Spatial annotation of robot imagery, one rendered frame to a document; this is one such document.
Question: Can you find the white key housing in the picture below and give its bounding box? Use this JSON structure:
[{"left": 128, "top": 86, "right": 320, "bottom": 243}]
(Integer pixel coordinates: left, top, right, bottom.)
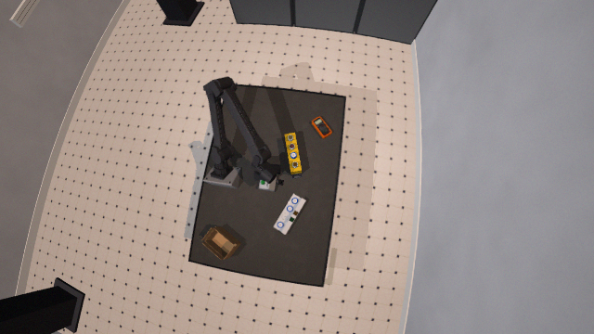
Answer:
[{"left": 259, "top": 175, "right": 284, "bottom": 192}]

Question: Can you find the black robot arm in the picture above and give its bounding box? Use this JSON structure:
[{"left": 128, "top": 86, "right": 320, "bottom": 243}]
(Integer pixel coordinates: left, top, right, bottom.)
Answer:
[{"left": 203, "top": 77, "right": 281, "bottom": 184}]

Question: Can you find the small open brown cardboard box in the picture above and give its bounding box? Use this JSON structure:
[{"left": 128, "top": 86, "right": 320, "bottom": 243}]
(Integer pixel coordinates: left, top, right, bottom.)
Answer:
[{"left": 202, "top": 226, "right": 241, "bottom": 260}]

